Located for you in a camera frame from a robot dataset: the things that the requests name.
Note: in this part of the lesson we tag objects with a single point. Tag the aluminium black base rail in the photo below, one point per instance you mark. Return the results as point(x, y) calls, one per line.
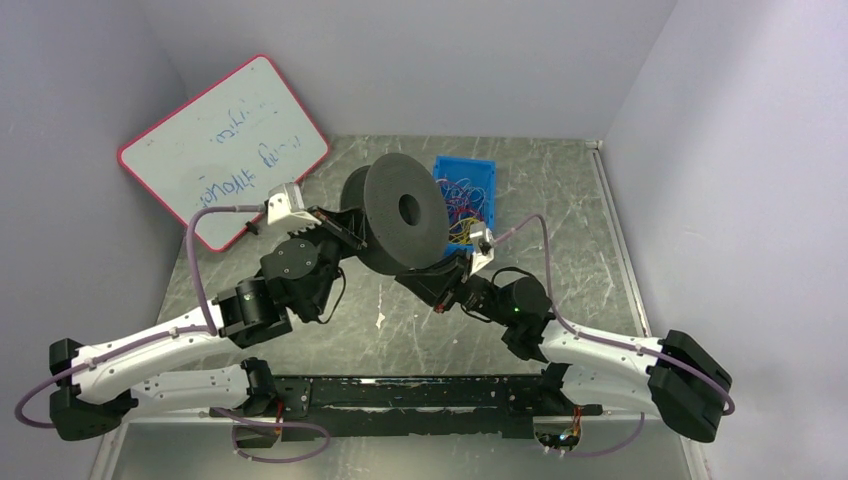
point(269, 408)

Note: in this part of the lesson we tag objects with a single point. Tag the pink framed whiteboard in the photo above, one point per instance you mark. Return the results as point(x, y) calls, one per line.
point(230, 145)

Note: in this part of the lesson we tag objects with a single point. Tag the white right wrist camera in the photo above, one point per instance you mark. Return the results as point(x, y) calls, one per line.
point(482, 241)

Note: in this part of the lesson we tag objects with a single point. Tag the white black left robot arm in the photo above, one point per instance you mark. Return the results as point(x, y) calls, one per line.
point(99, 387)

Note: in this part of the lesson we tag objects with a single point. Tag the grey perforated cable spool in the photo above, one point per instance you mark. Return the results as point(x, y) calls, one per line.
point(405, 215)

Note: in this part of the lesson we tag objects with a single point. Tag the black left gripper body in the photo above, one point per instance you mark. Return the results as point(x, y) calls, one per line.
point(341, 229)

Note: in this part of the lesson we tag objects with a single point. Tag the blue plastic bin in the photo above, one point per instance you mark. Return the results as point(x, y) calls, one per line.
point(468, 187)

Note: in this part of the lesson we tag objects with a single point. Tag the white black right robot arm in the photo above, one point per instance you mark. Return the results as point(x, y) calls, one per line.
point(673, 378)

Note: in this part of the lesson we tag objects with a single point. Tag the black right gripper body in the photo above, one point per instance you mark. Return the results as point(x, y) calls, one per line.
point(452, 275)

